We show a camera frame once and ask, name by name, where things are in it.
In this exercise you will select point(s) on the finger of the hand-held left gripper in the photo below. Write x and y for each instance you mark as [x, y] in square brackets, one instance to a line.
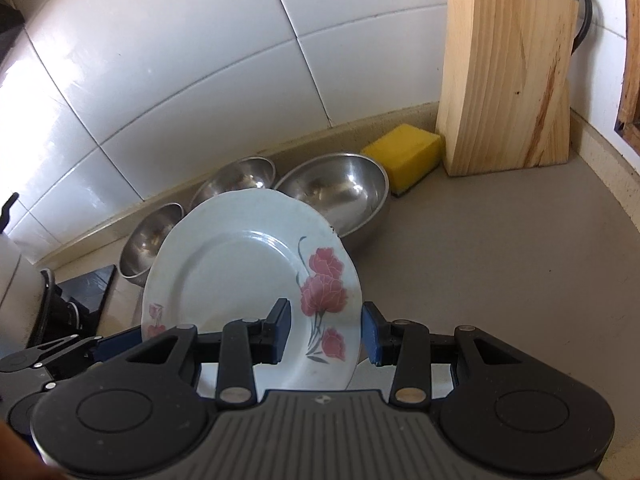
[120, 345]

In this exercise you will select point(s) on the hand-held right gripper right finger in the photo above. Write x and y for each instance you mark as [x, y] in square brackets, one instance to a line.
[372, 337]

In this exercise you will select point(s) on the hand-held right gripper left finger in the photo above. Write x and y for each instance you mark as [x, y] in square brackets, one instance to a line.
[277, 332]

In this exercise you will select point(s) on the white floral plate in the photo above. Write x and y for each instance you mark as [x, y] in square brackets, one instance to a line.
[235, 270]

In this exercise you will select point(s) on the small steel bowl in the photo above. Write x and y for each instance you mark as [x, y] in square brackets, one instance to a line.
[145, 240]

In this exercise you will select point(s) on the large steel bowl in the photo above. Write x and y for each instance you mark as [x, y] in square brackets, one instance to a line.
[335, 195]

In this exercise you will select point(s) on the medium steel bowl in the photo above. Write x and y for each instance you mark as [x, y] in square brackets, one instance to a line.
[240, 175]

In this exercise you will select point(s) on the person's left forearm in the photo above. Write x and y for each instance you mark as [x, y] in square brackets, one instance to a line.
[12, 440]

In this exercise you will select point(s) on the black gas stove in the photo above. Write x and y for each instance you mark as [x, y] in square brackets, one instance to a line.
[85, 292]

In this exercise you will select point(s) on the yellow sponge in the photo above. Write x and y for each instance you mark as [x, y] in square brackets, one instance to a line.
[405, 155]

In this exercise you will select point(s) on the wooden cutting board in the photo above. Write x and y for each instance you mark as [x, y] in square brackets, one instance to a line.
[505, 80]

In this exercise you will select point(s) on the black curved hook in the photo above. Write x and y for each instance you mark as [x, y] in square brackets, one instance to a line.
[587, 15]

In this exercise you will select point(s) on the wooden window frame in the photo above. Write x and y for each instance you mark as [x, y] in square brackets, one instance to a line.
[631, 60]

